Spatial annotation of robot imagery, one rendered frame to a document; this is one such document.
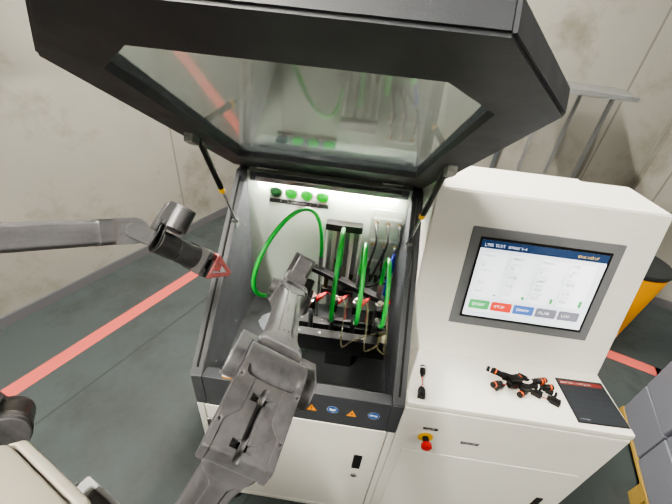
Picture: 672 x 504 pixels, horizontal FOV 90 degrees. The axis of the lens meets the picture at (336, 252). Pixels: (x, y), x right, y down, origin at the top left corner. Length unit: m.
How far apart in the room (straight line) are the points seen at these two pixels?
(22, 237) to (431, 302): 1.07
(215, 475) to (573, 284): 1.17
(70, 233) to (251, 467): 0.60
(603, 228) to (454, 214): 0.45
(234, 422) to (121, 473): 1.88
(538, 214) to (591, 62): 2.53
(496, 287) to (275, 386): 0.95
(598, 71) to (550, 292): 2.58
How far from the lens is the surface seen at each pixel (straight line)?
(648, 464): 2.61
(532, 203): 1.18
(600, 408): 1.46
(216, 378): 1.22
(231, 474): 0.41
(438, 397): 1.20
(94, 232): 0.83
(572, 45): 3.61
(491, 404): 1.26
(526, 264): 1.23
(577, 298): 1.36
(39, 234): 0.84
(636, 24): 3.65
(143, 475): 2.21
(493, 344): 1.35
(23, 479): 0.75
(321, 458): 1.53
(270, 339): 0.46
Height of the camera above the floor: 1.93
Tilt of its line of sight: 34 degrees down
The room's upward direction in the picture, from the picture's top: 6 degrees clockwise
